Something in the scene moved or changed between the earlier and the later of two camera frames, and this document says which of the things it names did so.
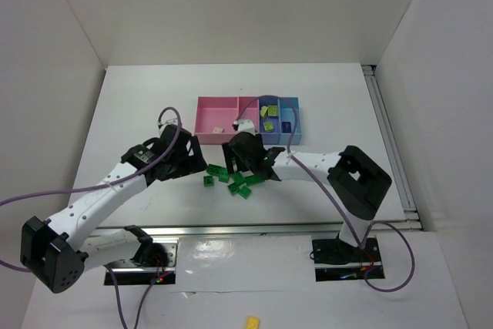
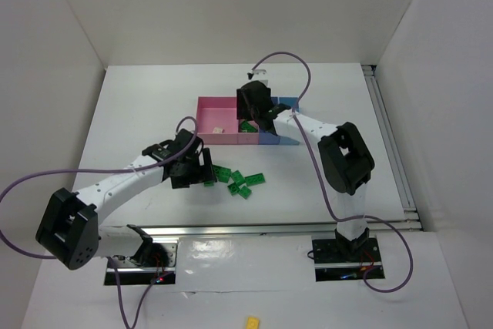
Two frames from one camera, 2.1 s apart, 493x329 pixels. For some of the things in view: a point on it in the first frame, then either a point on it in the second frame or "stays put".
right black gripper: x=239 y=152 -> x=243 y=107
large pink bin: x=214 y=118 stays put
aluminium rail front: x=221 y=229 stays put
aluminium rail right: x=412 y=221 stays put
